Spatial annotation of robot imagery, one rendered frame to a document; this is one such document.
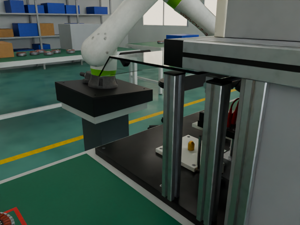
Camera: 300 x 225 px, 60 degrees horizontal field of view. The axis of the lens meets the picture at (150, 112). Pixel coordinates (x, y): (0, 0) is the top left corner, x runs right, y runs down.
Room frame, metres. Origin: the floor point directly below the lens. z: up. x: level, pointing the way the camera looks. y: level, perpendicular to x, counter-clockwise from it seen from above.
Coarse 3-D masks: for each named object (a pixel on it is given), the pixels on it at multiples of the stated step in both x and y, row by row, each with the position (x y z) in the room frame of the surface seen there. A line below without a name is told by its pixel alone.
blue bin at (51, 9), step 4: (44, 4) 6.68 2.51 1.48; (48, 4) 6.56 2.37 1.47; (52, 4) 6.63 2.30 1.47; (56, 4) 6.69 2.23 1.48; (60, 4) 6.76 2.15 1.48; (44, 8) 6.70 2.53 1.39; (48, 8) 6.56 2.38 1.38; (52, 8) 6.62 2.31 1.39; (56, 8) 6.68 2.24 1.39; (60, 8) 6.75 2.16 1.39; (64, 8) 6.82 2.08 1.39; (48, 12) 6.55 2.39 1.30; (52, 12) 6.61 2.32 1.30; (56, 12) 6.68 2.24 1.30; (60, 12) 6.74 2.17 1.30; (64, 12) 6.81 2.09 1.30
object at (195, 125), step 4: (200, 112) 0.64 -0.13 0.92; (232, 112) 0.63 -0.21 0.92; (200, 116) 0.63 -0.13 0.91; (232, 116) 0.63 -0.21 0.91; (200, 120) 0.63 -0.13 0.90; (192, 124) 0.66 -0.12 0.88; (196, 124) 0.65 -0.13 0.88; (200, 124) 0.63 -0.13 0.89; (196, 128) 0.64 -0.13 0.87; (200, 128) 0.63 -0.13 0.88; (232, 128) 0.58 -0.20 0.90; (228, 132) 0.57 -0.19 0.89; (232, 132) 0.56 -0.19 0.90; (228, 136) 0.57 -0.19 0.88; (232, 136) 0.56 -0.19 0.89; (232, 140) 0.57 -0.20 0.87; (232, 144) 0.57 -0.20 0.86; (232, 148) 0.57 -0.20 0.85; (232, 152) 0.57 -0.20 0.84
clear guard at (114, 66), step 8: (112, 56) 0.62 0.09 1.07; (120, 56) 0.62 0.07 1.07; (128, 56) 0.62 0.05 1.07; (136, 56) 0.62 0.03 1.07; (144, 56) 0.62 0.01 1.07; (152, 56) 0.62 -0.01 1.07; (160, 56) 0.62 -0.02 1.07; (112, 64) 0.66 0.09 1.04; (120, 64) 0.68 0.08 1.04; (128, 64) 0.70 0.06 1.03; (136, 64) 0.72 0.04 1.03; (144, 64) 0.54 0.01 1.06; (152, 64) 0.52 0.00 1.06; (160, 64) 0.51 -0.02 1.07; (104, 72) 0.67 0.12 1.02; (112, 72) 0.69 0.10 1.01; (120, 72) 0.71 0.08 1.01; (192, 72) 0.44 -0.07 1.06; (200, 72) 0.43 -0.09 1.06; (208, 72) 0.45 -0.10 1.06
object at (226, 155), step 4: (228, 152) 0.60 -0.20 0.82; (224, 156) 0.58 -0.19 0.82; (228, 156) 0.57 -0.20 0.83; (224, 160) 0.57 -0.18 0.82; (228, 160) 0.56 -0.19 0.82; (228, 164) 0.56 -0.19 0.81; (224, 168) 0.57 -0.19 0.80; (228, 168) 0.56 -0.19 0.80; (224, 172) 0.56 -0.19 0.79; (228, 172) 0.56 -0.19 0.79; (224, 176) 0.56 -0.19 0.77; (228, 176) 0.55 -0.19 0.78
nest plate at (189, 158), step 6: (186, 138) 0.77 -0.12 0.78; (192, 138) 0.77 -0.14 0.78; (186, 144) 0.73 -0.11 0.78; (156, 150) 0.70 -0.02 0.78; (186, 150) 0.69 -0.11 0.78; (186, 156) 0.65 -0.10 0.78; (192, 156) 0.65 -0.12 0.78; (186, 162) 0.62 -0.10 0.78; (192, 162) 0.62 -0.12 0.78; (192, 168) 0.59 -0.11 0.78
